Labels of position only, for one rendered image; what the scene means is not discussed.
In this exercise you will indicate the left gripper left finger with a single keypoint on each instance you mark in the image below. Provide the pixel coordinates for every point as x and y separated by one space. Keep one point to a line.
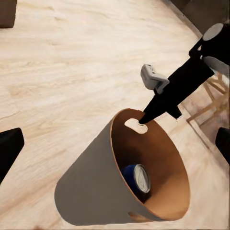
11 143

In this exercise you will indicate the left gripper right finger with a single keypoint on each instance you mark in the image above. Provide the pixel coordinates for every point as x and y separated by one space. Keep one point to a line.
223 142

